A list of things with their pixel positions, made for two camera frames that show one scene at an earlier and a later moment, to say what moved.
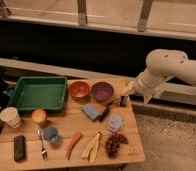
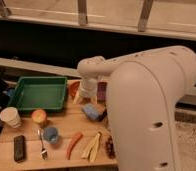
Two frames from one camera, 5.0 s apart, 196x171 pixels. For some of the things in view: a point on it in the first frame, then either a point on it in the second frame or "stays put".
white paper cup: (11, 116) stays put
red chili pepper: (71, 145) stays put
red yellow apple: (38, 116) stays put
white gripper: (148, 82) -> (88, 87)
